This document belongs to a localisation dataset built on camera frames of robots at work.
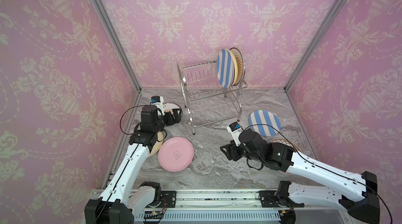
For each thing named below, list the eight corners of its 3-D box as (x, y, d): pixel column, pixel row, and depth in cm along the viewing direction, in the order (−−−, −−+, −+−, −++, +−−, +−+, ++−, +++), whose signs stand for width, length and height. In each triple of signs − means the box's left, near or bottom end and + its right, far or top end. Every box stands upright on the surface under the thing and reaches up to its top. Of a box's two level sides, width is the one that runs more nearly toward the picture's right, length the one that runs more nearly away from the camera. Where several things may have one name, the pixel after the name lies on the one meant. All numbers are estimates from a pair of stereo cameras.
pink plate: (156, 171, 84) (154, 170, 82) (162, 138, 97) (161, 136, 95) (192, 171, 85) (192, 170, 82) (194, 138, 97) (194, 136, 95)
